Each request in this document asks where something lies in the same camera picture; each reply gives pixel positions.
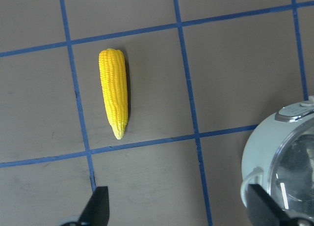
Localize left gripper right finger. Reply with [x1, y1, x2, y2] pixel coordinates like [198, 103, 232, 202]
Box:
[247, 184, 298, 226]

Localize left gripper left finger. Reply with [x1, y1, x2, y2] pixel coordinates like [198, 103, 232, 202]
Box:
[78, 186, 109, 226]

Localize yellow corn cob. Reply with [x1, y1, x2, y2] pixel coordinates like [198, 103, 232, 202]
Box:
[99, 49, 129, 140]

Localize pale green electric pot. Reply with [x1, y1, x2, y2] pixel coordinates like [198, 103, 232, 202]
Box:
[240, 96, 314, 220]

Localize brown paper table mat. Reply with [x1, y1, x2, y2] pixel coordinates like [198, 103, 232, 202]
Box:
[0, 0, 314, 226]

